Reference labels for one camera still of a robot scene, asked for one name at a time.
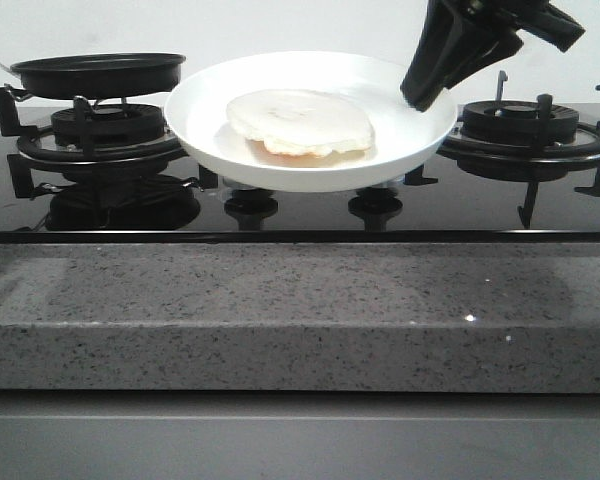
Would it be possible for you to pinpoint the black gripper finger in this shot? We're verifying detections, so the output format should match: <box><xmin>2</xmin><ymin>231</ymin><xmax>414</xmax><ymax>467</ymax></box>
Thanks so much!
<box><xmin>400</xmin><ymin>0</ymin><xmax>466</xmax><ymax>111</ymax></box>
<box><xmin>444</xmin><ymin>30</ymin><xmax>523</xmax><ymax>89</ymax></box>

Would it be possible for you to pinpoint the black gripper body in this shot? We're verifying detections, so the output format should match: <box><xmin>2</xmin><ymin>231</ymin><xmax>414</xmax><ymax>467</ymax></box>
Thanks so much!
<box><xmin>442</xmin><ymin>0</ymin><xmax>585</xmax><ymax>52</ymax></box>

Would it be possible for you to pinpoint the white ceramic plate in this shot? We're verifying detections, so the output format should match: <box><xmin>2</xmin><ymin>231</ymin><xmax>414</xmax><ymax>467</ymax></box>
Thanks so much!
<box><xmin>164</xmin><ymin>52</ymin><xmax>457</xmax><ymax>192</ymax></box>

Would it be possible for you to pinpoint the fried egg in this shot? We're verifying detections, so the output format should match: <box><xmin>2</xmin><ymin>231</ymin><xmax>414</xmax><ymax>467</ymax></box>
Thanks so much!
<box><xmin>226</xmin><ymin>89</ymin><xmax>374</xmax><ymax>157</ymax></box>

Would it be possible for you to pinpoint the black frying pan mint handle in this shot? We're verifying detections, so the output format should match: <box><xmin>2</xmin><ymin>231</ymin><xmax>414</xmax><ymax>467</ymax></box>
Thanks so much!
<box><xmin>5</xmin><ymin>53</ymin><xmax>186</xmax><ymax>100</ymax></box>

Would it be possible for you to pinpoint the black right gas burner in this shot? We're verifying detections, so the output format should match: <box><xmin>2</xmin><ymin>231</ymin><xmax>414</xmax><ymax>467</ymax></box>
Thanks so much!
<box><xmin>460</xmin><ymin>100</ymin><xmax>579</xmax><ymax>145</ymax></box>

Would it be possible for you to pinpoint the black gas burner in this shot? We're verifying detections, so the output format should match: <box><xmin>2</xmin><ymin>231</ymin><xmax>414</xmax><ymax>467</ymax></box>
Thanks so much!
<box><xmin>460</xmin><ymin>100</ymin><xmax>579</xmax><ymax>145</ymax></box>
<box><xmin>51</xmin><ymin>104</ymin><xmax>165</xmax><ymax>148</ymax></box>

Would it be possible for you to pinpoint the silver right stove knob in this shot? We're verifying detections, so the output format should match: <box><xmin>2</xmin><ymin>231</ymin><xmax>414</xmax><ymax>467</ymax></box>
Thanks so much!
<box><xmin>361</xmin><ymin>176</ymin><xmax>404</xmax><ymax>190</ymax></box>

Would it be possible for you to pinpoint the silver stove knob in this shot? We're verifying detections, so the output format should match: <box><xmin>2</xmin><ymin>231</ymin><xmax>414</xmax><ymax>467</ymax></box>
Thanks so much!
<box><xmin>222</xmin><ymin>177</ymin><xmax>262</xmax><ymax>192</ymax></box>
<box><xmin>361</xmin><ymin>176</ymin><xmax>404</xmax><ymax>190</ymax></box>

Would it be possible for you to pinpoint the black pan support right burner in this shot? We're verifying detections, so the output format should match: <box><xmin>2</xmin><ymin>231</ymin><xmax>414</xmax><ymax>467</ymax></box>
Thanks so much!
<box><xmin>404</xmin><ymin>70</ymin><xmax>600</xmax><ymax>186</ymax></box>

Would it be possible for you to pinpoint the black pan support burner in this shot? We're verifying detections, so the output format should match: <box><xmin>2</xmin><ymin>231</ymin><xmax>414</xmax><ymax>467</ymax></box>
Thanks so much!
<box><xmin>0</xmin><ymin>85</ymin><xmax>185</xmax><ymax>168</ymax></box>
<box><xmin>404</xmin><ymin>70</ymin><xmax>600</xmax><ymax>186</ymax></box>

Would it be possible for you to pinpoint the silver left stove knob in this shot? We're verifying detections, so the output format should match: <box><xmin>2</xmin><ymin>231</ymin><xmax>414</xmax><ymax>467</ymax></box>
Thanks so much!
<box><xmin>222</xmin><ymin>177</ymin><xmax>262</xmax><ymax>192</ymax></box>

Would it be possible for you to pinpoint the black left gas burner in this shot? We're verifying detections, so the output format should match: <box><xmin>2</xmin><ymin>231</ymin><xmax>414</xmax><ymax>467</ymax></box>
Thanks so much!
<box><xmin>51</xmin><ymin>104</ymin><xmax>165</xmax><ymax>148</ymax></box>

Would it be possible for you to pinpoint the black pan support left burner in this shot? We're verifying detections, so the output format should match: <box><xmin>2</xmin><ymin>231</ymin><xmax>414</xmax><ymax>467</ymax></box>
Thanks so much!
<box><xmin>0</xmin><ymin>85</ymin><xmax>185</xmax><ymax>168</ymax></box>

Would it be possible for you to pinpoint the black glass cooktop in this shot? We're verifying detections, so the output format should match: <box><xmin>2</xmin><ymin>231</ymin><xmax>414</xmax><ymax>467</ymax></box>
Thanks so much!
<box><xmin>0</xmin><ymin>133</ymin><xmax>600</xmax><ymax>244</ymax></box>

